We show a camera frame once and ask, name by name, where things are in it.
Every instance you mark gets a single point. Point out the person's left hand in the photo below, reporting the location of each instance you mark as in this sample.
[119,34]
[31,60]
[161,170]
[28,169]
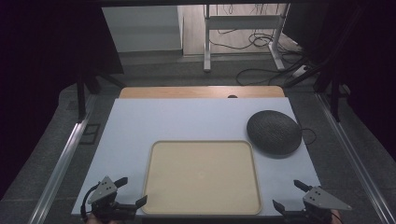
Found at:
[93,219]

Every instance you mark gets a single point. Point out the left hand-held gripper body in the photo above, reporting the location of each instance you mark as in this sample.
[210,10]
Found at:
[106,199]

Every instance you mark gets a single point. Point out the white metal desk frame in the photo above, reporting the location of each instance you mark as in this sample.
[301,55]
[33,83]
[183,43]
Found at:
[243,22]

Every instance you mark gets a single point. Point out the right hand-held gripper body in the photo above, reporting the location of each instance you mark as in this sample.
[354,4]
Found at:
[320,200]

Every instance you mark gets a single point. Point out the dark table grommet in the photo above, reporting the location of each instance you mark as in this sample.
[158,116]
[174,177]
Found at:
[232,96]

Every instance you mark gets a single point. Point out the dark grey woven oval hat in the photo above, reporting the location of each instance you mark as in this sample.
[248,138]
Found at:
[274,132]

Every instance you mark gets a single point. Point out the black floor grate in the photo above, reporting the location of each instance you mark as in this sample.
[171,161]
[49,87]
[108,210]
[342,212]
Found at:
[90,134]

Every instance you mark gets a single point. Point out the person's right hand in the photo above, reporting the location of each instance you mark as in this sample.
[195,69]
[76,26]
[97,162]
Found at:
[335,218]

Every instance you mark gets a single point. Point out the white table board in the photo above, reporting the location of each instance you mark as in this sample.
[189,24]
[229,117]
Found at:
[130,133]

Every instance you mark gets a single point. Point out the beige rectangular tray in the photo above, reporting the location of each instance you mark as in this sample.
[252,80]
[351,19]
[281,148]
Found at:
[202,177]

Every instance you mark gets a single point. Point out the white power strip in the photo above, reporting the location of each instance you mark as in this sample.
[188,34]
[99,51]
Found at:
[300,71]

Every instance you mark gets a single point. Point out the black metal stand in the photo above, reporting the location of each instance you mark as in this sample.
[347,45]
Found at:
[335,96]
[81,99]

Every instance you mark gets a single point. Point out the white cabinet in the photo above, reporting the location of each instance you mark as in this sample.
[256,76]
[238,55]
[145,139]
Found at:
[141,28]

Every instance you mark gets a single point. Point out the aluminium rail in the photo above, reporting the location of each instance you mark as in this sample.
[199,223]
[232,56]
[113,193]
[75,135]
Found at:
[355,158]
[59,168]

